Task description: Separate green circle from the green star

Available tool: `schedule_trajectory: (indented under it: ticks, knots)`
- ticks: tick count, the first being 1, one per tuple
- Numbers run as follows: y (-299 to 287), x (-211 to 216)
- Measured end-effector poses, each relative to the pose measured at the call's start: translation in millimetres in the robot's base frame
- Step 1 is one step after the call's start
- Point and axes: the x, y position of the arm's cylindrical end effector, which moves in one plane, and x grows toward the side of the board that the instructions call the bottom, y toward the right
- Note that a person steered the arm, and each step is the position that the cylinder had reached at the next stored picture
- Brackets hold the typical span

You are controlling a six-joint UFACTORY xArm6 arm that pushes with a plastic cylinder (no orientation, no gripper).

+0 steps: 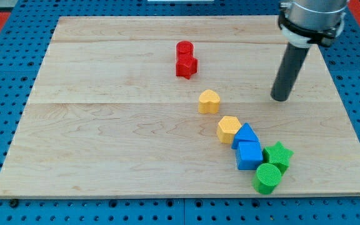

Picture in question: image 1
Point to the yellow heart block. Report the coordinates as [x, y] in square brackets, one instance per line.
[209, 102]

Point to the light wooden board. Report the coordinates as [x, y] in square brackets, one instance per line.
[107, 117]

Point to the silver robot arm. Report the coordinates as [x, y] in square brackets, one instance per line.
[308, 22]

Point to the red star block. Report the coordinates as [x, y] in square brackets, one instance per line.
[186, 66]

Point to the yellow hexagon block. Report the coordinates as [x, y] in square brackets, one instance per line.
[227, 128]

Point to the green star block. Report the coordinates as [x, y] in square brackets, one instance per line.
[278, 155]

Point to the red cylinder block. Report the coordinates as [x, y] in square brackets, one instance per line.
[184, 48]

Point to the blue triangle block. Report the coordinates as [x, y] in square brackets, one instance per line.
[245, 133]

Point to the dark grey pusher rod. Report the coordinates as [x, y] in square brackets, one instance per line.
[286, 76]

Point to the blue cube block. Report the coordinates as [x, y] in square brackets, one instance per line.
[248, 155]

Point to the green cylinder block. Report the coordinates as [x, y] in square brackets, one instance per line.
[266, 178]

